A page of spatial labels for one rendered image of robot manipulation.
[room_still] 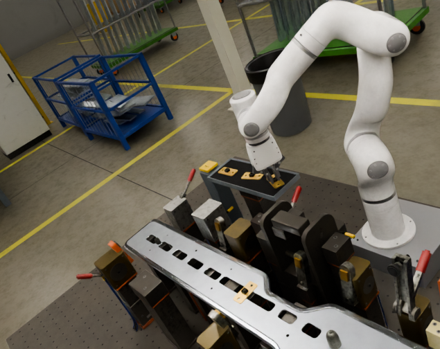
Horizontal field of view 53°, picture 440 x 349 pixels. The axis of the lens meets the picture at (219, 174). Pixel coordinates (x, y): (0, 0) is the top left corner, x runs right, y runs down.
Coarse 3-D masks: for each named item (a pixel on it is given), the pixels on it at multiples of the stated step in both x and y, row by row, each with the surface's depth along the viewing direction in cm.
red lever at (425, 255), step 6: (426, 252) 104; (420, 258) 105; (426, 258) 104; (420, 264) 104; (426, 264) 104; (420, 270) 104; (414, 276) 105; (420, 276) 104; (414, 282) 104; (420, 282) 104; (414, 288) 104; (414, 294) 103; (402, 306) 104
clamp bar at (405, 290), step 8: (400, 256) 98; (408, 256) 99; (392, 264) 99; (400, 264) 97; (408, 264) 96; (392, 272) 96; (400, 272) 95; (408, 272) 97; (400, 280) 101; (408, 280) 98; (400, 288) 102; (408, 288) 99; (400, 296) 103; (408, 296) 100; (400, 304) 103; (408, 304) 101; (400, 312) 104; (408, 312) 102
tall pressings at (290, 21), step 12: (276, 0) 564; (288, 0) 532; (300, 0) 523; (312, 0) 514; (324, 0) 510; (336, 0) 500; (348, 0) 489; (384, 0) 456; (276, 12) 567; (288, 12) 562; (312, 12) 523; (276, 24) 570; (288, 24) 565; (300, 24) 560; (288, 36) 572
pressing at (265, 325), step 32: (160, 224) 188; (160, 256) 169; (192, 256) 161; (224, 256) 154; (192, 288) 148; (224, 288) 141; (256, 288) 136; (256, 320) 126; (320, 320) 118; (352, 320) 114
